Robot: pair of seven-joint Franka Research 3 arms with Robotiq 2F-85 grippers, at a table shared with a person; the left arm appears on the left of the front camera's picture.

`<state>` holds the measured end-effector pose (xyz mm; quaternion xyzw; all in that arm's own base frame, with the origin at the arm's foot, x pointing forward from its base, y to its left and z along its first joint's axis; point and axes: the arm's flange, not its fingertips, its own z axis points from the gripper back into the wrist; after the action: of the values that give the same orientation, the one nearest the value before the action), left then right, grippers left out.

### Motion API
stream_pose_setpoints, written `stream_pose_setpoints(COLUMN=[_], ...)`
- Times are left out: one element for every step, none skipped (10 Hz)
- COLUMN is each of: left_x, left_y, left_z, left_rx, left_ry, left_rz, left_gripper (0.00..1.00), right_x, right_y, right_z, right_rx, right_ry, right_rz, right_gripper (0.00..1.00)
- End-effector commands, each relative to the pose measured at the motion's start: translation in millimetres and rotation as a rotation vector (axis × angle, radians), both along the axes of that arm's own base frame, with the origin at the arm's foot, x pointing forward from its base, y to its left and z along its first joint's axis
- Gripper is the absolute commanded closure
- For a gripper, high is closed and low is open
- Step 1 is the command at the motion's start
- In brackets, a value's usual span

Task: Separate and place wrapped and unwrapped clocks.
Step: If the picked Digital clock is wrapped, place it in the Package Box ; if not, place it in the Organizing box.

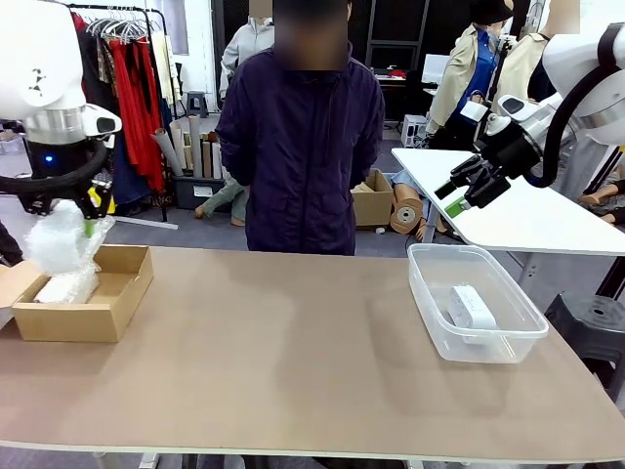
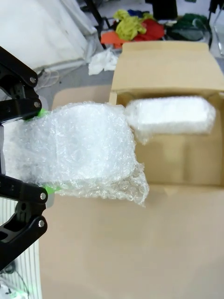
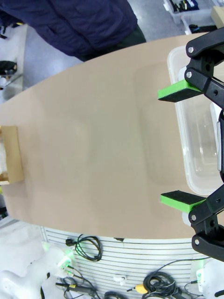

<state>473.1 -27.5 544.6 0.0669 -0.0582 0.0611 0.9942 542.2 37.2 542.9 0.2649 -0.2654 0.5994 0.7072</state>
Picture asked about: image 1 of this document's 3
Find clear plastic container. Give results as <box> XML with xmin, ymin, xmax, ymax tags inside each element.
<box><xmin>406</xmin><ymin>242</ymin><xmax>551</xmax><ymax>365</ymax></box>

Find person in navy jacket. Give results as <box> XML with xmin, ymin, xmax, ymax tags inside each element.
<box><xmin>214</xmin><ymin>0</ymin><xmax>386</xmax><ymax>258</ymax></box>

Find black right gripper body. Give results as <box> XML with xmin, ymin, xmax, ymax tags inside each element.
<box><xmin>473</xmin><ymin>124</ymin><xmax>543</xmax><ymax>183</ymax></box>

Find black plastic stool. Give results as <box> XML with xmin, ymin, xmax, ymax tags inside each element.
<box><xmin>543</xmin><ymin>291</ymin><xmax>625</xmax><ymax>390</ymax></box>

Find grey leaning tube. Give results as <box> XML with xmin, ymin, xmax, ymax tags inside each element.
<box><xmin>151</xmin><ymin>127</ymin><xmax>185</xmax><ymax>178</ymax></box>

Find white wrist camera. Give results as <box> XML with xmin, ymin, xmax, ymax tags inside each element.
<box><xmin>461</xmin><ymin>100</ymin><xmax>512</xmax><ymax>139</ymax></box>

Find bare beige mannequin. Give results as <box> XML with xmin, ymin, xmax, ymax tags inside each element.
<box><xmin>507</xmin><ymin>0</ymin><xmax>582</xmax><ymax>104</ymax></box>

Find open cardboard floor box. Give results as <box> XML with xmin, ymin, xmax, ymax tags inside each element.
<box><xmin>350</xmin><ymin>168</ymin><xmax>397</xmax><ymax>231</ymax></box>

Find loose mannequin limbs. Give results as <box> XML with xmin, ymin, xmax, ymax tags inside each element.
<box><xmin>578</xmin><ymin>163</ymin><xmax>625</xmax><ymax>224</ymax></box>

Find cream garment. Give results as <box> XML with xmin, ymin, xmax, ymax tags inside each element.
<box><xmin>148</xmin><ymin>31</ymin><xmax>177</xmax><ymax>107</ymax></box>

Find brown paper spool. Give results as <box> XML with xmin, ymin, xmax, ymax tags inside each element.
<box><xmin>389</xmin><ymin>183</ymin><xmax>427</xmax><ymax>240</ymax></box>

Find arm black hose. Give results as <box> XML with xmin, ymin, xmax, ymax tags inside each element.
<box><xmin>0</xmin><ymin>141</ymin><xmax>109</xmax><ymax>196</ymax></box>
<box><xmin>524</xmin><ymin>63</ymin><xmax>617</xmax><ymax>190</ymax></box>

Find grey upright roll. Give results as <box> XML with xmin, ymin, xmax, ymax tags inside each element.
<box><xmin>187</xmin><ymin>114</ymin><xmax>203</xmax><ymax>178</ymax></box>

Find mannequin lying on floor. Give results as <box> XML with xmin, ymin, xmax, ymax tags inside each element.
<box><xmin>193</xmin><ymin>173</ymin><xmax>251</xmax><ymax>227</ymax></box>

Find dark grey storage bin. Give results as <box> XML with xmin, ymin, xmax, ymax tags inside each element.
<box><xmin>170</xmin><ymin>173</ymin><xmax>230</xmax><ymax>211</ymax></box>

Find beige paper roll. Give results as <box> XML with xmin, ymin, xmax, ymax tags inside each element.
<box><xmin>168</xmin><ymin>119</ymin><xmax>190</xmax><ymax>172</ymax></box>

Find white side table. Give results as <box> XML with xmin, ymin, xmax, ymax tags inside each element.
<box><xmin>390</xmin><ymin>146</ymin><xmax>625</xmax><ymax>258</ymax></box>

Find white monitor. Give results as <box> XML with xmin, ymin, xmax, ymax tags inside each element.
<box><xmin>421</xmin><ymin>53</ymin><xmax>454</xmax><ymax>84</ymax></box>

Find white computer case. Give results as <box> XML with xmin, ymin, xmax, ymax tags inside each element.
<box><xmin>399</xmin><ymin>113</ymin><xmax>432</xmax><ymax>149</ymax></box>

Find right arm black hose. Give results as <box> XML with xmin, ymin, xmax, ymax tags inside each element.
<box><xmin>524</xmin><ymin>63</ymin><xmax>617</xmax><ymax>190</ymax></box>

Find person in grey hoodie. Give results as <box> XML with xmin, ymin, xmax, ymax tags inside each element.
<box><xmin>219</xmin><ymin>0</ymin><xmax>275</xmax><ymax>102</ymax></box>

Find brown cardboard box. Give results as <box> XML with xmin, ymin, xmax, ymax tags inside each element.
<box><xmin>0</xmin><ymin>243</ymin><xmax>155</xmax><ymax>344</ymax></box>

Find white clothes hangers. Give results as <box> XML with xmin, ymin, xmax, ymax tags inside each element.
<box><xmin>85</xmin><ymin>12</ymin><xmax>147</xmax><ymax>43</ymax></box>

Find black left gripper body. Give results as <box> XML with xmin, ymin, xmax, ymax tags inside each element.
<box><xmin>26</xmin><ymin>138</ymin><xmax>102</xmax><ymax>202</ymax></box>

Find left arm black hose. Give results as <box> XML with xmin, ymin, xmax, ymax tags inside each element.
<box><xmin>0</xmin><ymin>141</ymin><xmax>109</xmax><ymax>196</ymax></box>

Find black clothes rack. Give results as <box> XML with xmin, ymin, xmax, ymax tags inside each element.
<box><xmin>67</xmin><ymin>2</ymin><xmax>182</xmax><ymax>231</ymax></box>

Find mannequin in beige coat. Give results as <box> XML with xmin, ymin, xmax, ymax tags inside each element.
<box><xmin>424</xmin><ymin>0</ymin><xmax>512</xmax><ymax>148</ymax></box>

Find dark patterned garment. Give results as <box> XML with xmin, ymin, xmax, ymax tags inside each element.
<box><xmin>70</xmin><ymin>12</ymin><xmax>118</xmax><ymax>148</ymax></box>

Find red dress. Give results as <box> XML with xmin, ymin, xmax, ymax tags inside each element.
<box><xmin>107</xmin><ymin>37</ymin><xmax>168</xmax><ymax>192</ymax></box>

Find grey step stool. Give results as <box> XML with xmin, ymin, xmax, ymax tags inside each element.
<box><xmin>186</xmin><ymin>90</ymin><xmax>210</xmax><ymax>119</ymax></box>

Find white unwrapped digital clock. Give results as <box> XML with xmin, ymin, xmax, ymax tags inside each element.
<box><xmin>447</xmin><ymin>285</ymin><xmax>498</xmax><ymax>345</ymax></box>

